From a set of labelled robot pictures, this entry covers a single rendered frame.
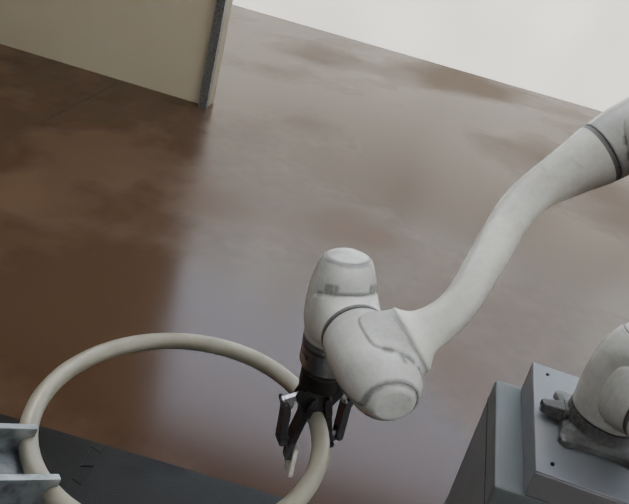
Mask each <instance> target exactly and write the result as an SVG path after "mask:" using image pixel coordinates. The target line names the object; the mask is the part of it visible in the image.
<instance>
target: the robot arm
mask: <svg viewBox="0 0 629 504"><path fill-rule="evenodd" d="M628 175H629V97H627V98H625V99H624V100H622V101H620V102H618V103H616V104H615V105H613V106H611V107H609V108H608V109H606V110H604V111H603V112H602V113H600V114H599V115H598V116H597V117H595V118H594V119H593V120H591V121H590V122H589V123H587V124H586V125H584V126H583V127H581V128H580V129H579V130H577V131H576V132H575V133H574V134H573V135H572V136H571V137H569V138H568V139H567V140H566V141H565V142H564V143H563V144H562V145H560V146H559V147H558V148H557V149H555V150H554V151H553V152H552V153H551V154H549V155H548V156H547V157H546V158H544V159H543V160H542V161H541V162H539V163H538V164H537V165H536V166H534V167H533V168H532V169H531V170H529V171H528V172H527V173H526V174H524V175H523V176H522V177H521V178H520V179H519V180H518V181H516V182H515V183H514V184H513V185H512V186H511V187H510V188H509V189H508V191H507V192H506V193H505V194H504V195H503V196H502V198H501V199H500V200H499V202H498V203H497V204H496V206H495V207H494V209H493V210H492V212H491V213H490V215H489V217H488V219H487V220H486V222H485V224H484V226H483V227H482V229H481V231H480V233H479V235H478V236H477V238H476V240H475V242H474V243H473V245H472V247H471V249H470V251H469V252H468V254H467V256H466V258H465V260H464V261H463V263H462V265H461V267H460V268H459V270H458V272H457V274H456V275H455V277H454V279H453V281H452V282H451V284H450V285H449V287H448V288H447V289H446V290H445V292H444V293H443V294H442V295H441V296H440V297H439V298H437V299H436V300H435V301H433V302H432V303H431V304H429V305H427V306H425V307H423V308H421V309H418V310H414V311H404V310H400V309H397V308H395V307H394V308H392V309H389V310H384V311H381V309H380V305H379V299H378V295H377V293H376V285H377V281H376V274H375V269H374V265H373V261H372V259H371V258H370V257H369V256H368V255H366V254H365V253H362V252H360V251H358V250H355V249H351V248H335V249H331V250H328V251H326V252H325V253H324V254H323V255H322V257H321V258H320V260H319V261H318V263H317V265H316V267H315V269H314V272H313V274H312V276H311V279H310V283H309V286H308V290H307V294H306V300H305V305H304V316H303V318H304V325H305V328H304V333H303V337H302V339H303V340H302V345H301V350H300V355H299V359H300V362H301V364H302V367H301V372H300V376H299V384H298V386H297V387H296V389H295V390H294V393H291V394H288V395H285V393H280V394H279V400H280V403H281V404H280V410H279V416H278V421H277V427H276V433H275V436H276V438H277V441H278V444H279V446H284V447H283V452H282V453H283V456H284V458H285V464H284V467H285V469H286V472H287V475H288V477H289V478H291V477H293V472H294V468H295V463H296V458H297V454H298V449H299V448H298V445H297V443H296V442H297V440H298V438H299V436H300V434H301V432H302V430H303V428H304V426H305V424H306V422H307V420H308V419H310V417H311V415H312V413H314V412H323V414H324V417H325V420H326V423H327V427H328V431H329V438H330V448H331V447H333V446H334V442H333V441H335V440H337V441H341V440H342V439H343V437H344V433H345V429H346V426H347V422H348V418H349V414H350V411H351V408H352V406H353V405H354V406H355V407H356V408H357V409H358V410H360V411H361V412H362V413H363V414H365V415H366V416H368V417H370V418H372V419H375V420H379V421H392V420H397V419H400V418H402V417H404V416H406V415H407V414H409V413H410V412H412V411H413V410H414V409H415V407H416V406H417V404H418V402H419V400H420V397H421V393H422V389H423V379H422V378H423V376H424V375H425V374H426V373H427V372H428V371H429V370H431V365H432V361H433V357H434V355H435V353H436V352H437V351H438V350H439V349H440V348H441V347H442V346H443V345H444V344H445V343H447V342H448V341H449V340H450V339H451V338H453V337H454V336H455V335H456V334H457V333H458V332H459V331H460V330H461V329H462V328H463V327H464V326H465V325H466V324H467V323H468V322H469V321H470V320H471V319H472V318H473V317H474V315H475V314H476V313H477V311H478V310H479V308H480V307H481V306H482V304H483V302H484V301H485V299H486V298H487V296H488V294H489V293H490V291H491V289H492V288H493V286H494V284H495V283H496V281H497V279H498V278H499V276H500V274H501V273H502V271H503V269H504V268H505V266H506V264H507V262H508V261H509V259H510V257H511V256H512V254H513V252H514V251H515V249H516V247H517V246H518V244H519V242H520V241H521V239H522V237H523V236H524V234H525V233H526V231H527V230H528V228H529V227H530V226H531V224H532V223H533V222H534V221H535V220H536V219H537V218H538V217H539V216H540V215H541V214H542V213H543V212H545V211H546V210H547V209H549V208H550V207H552V206H554V205H556V204H558V203H560V202H562V201H565V200H567V199H570V198H572V197H575V196H577V195H580V194H583V193H585V192H588V191H591V190H593V189H596V188H599V187H602V186H605V185H608V184H611V183H613V182H615V181H617V180H620V179H622V178H624V177H626V176H628ZM553 398H554V400H553V399H546V398H544V399H542V400H541V402H540V406H539V410H540V411H541V412H543V413H545V414H546V415H548V416H550V417H552V418H554V419H556V420H558V422H559V436H558V438H557V441H558V443H559V444H560V445H562V446H563V447H566V448H572V449H577V450H581V451H584V452H587V453H590V454H593V455H596V456H599V457H602V458H605V459H607V460H610V461H613V462H616V463H619V464H622V465H625V466H627V467H629V322H628V323H626V324H624V325H620V326H618V327H617V328H616V329H614V330H613V331H612V332H611V333H609V334H608V335H607V336H606V337H605V338H604V339H603V340H602V341H601V343H600V344H599V345H598V346H597V348H596V349H595V351H594V352H593V354H592V356H591V357H590V359H589V361H588V363H587V364H586V366H585V368H584V370H583V372H582V374H581V376H580V378H579V381H578V383H577V386H576V389H575V391H574V393H573V394H570V393H568V392H566V391H564V390H556V391H555V393H554V395H553ZM339 399H340V402H339V406H338V409H337V413H336V417H335V421H334V425H333V429H332V416H333V410H332V406H333V405H334V404H335V403H336V402H337V401H338V400H339ZM296 400H297V401H298V402H299V403H298V409H297V411H296V413H295V415H294V417H293V419H292V422H291V424H290V426H289V422H290V417H291V409H292V408H293V405H294V402H295V401H296Z"/></svg>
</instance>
